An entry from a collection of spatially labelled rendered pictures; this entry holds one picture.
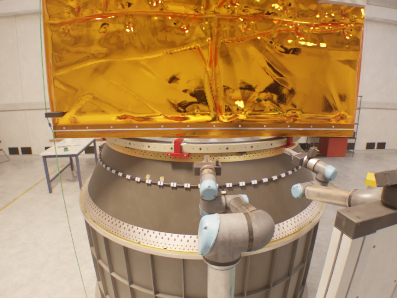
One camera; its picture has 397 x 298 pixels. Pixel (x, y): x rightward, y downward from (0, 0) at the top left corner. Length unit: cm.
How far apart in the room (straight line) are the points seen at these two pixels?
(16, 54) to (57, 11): 692
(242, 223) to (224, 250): 9
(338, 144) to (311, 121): 29
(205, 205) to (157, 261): 60
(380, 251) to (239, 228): 36
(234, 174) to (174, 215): 43
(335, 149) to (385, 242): 115
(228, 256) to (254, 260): 86
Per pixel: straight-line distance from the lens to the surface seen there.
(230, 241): 69
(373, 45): 914
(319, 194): 122
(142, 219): 150
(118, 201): 163
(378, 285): 84
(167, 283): 164
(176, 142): 137
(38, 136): 834
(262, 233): 71
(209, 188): 99
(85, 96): 150
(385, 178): 65
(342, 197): 113
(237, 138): 145
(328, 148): 177
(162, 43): 141
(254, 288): 174
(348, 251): 63
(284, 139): 166
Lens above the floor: 205
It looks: 15 degrees down
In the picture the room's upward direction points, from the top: straight up
